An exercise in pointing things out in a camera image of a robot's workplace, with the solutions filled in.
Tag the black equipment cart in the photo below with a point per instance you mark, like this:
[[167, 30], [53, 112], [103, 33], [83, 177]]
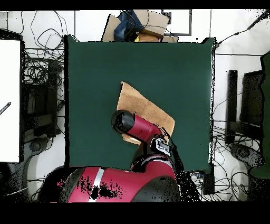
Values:
[[40, 101]]

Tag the dark green table cloth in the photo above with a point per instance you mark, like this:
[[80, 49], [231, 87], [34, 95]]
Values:
[[95, 84]]

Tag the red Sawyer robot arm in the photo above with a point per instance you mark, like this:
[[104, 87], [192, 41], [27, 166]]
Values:
[[143, 129]]

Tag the black label strip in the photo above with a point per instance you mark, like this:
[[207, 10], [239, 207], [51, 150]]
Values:
[[5, 108]]

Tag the brown cardboard box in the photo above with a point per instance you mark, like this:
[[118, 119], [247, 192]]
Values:
[[156, 21]]

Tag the tan terry towel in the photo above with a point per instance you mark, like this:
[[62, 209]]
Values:
[[139, 101]]

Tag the black box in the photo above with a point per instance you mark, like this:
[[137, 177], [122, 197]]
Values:
[[208, 183]]

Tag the brown folded garment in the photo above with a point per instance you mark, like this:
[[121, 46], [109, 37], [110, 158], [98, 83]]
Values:
[[147, 38]]

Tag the blue jeans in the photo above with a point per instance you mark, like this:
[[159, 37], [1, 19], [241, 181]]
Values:
[[124, 27]]

